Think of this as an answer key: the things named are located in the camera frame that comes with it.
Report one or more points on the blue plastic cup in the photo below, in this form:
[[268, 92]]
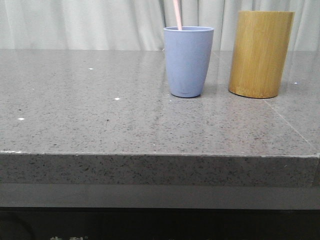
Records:
[[187, 57]]

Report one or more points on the pink chopstick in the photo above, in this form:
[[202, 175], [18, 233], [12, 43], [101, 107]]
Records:
[[177, 12]]

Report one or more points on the bamboo cylindrical holder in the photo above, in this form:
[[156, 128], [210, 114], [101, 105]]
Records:
[[259, 53]]

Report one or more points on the white-grey curtain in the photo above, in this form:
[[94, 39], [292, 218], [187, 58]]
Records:
[[138, 24]]

